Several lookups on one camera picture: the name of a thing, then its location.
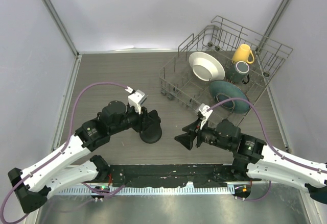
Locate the aluminium corner frame post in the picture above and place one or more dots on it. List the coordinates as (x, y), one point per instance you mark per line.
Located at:
(273, 23)

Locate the teal ceramic plate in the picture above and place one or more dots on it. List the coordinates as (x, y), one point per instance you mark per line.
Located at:
(221, 90)

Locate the black phone stand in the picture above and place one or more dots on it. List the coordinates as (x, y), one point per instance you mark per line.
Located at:
(148, 141)

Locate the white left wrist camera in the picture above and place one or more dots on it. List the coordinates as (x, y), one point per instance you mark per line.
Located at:
(136, 98)

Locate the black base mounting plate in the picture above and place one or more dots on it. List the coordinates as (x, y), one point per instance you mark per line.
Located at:
(171, 175)

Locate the dark green mug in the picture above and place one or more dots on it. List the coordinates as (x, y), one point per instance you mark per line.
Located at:
(238, 73)

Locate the yellow mug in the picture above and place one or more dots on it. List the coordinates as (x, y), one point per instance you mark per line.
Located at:
(243, 53)

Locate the grey wire dish rack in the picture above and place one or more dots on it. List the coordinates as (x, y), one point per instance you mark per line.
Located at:
(220, 39)

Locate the white deep plate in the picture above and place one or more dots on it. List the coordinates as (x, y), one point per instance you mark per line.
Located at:
(206, 67)

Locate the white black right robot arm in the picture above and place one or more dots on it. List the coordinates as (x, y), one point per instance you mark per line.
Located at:
(253, 158)

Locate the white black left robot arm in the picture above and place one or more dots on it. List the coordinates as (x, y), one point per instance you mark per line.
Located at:
(38, 183)

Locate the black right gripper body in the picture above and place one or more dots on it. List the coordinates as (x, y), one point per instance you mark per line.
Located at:
(207, 134)

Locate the white perforated cable duct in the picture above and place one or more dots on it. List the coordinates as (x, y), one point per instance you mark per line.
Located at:
(189, 189)

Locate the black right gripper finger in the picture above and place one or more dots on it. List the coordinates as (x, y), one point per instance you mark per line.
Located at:
(192, 128)
(187, 140)

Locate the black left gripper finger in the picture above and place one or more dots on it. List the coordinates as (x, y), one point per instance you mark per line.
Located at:
(151, 117)
(152, 132)

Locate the left aluminium frame post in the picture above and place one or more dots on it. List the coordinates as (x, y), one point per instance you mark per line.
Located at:
(60, 25)

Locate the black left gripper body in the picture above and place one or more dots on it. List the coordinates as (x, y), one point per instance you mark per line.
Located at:
(134, 119)

